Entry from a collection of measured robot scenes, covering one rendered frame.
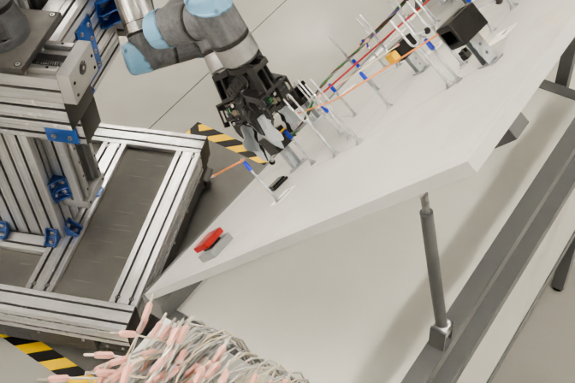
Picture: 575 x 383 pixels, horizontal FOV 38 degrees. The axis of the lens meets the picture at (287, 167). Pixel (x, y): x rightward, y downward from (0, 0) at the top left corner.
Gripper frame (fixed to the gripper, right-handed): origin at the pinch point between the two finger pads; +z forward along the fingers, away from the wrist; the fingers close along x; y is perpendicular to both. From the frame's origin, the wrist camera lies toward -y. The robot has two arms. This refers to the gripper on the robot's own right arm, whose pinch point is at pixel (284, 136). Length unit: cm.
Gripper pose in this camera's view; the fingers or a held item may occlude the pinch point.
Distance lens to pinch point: 168.6
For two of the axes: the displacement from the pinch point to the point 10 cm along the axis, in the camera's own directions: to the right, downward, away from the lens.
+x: 6.7, -6.6, 3.4
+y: 5.9, 2.0, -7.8
